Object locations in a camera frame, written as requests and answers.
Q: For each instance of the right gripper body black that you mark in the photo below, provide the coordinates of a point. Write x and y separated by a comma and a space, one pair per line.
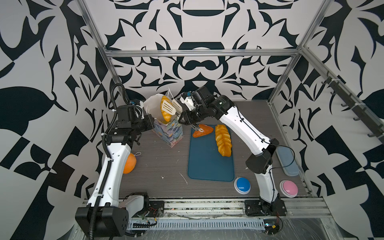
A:
191, 116

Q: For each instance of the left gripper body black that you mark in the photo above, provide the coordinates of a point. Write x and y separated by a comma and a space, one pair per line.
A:
141, 124

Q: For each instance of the metal tongs white tips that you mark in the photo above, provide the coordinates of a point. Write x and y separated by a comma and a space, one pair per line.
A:
171, 110

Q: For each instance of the croissant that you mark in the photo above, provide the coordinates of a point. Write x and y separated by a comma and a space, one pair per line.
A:
166, 116

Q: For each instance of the floral paper bag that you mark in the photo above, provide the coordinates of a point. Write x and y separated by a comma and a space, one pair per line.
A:
166, 126

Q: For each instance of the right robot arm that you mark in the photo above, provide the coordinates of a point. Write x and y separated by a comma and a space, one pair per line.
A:
259, 162

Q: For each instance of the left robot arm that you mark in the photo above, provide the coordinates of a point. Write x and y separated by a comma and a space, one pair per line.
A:
105, 216

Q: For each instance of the orange triangular bread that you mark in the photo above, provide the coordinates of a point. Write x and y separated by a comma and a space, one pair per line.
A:
203, 131

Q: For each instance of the long braided bread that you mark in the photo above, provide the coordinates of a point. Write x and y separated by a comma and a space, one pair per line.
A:
223, 140

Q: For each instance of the orange fake fruit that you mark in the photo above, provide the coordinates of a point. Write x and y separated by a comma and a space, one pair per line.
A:
130, 164

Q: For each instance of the teal tray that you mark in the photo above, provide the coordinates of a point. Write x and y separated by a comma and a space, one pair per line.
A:
206, 163

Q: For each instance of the light blue push button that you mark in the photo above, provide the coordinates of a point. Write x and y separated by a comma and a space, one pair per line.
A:
286, 156

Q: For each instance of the pink push button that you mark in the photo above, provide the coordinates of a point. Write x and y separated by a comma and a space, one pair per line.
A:
289, 189

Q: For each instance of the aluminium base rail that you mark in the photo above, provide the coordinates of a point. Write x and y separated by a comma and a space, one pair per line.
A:
224, 214

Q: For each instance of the wall hook rack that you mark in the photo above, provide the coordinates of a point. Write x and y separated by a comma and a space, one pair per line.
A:
352, 102

